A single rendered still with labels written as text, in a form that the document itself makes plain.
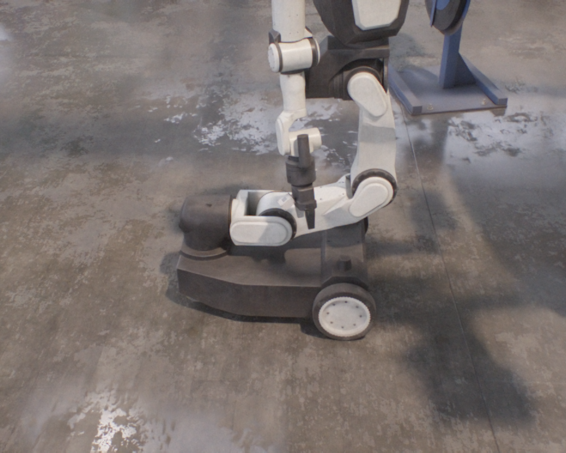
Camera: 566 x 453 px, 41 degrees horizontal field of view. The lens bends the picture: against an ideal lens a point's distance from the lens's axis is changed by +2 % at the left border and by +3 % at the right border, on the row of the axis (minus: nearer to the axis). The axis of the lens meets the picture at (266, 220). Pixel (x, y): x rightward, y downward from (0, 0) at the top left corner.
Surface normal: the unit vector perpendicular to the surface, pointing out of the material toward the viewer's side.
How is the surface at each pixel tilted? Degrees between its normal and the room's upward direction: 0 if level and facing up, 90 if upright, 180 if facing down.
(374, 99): 90
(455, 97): 0
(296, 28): 90
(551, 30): 0
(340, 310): 90
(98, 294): 0
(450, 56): 90
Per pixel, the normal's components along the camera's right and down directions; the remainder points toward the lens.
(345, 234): -0.03, -0.84
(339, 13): -0.46, 0.60
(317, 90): -0.04, 0.83
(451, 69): 0.13, 0.53
